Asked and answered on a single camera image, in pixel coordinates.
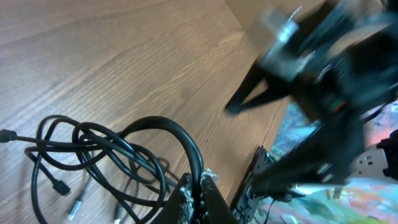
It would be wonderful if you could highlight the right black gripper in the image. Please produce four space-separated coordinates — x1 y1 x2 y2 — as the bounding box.
224 0 398 125

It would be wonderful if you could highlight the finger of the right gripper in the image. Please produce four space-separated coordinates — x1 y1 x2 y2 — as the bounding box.
251 124 364 196

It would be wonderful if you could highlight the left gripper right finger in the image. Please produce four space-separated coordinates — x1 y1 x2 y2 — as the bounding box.
200 169 238 224

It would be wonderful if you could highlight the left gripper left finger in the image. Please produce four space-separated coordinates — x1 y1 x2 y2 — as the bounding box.
151 173 193 224

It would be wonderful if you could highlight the thin black cable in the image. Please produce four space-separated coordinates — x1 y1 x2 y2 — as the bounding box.
0 114 175 224

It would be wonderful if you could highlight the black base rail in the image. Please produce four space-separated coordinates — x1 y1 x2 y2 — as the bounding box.
231 146 276 224

